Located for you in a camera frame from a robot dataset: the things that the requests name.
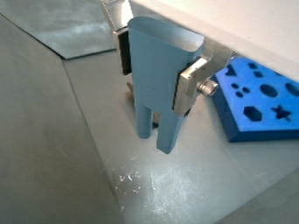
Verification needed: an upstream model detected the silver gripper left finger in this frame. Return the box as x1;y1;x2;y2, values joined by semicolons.
102;0;134;75

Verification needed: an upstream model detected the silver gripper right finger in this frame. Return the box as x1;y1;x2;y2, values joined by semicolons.
173;44;235;116

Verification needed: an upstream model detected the light blue two-pronged peg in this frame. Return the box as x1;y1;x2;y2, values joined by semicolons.
129;17;203;154

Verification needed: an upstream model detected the blue shape-hole board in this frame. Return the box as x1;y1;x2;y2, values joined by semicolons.
213;58;299;142

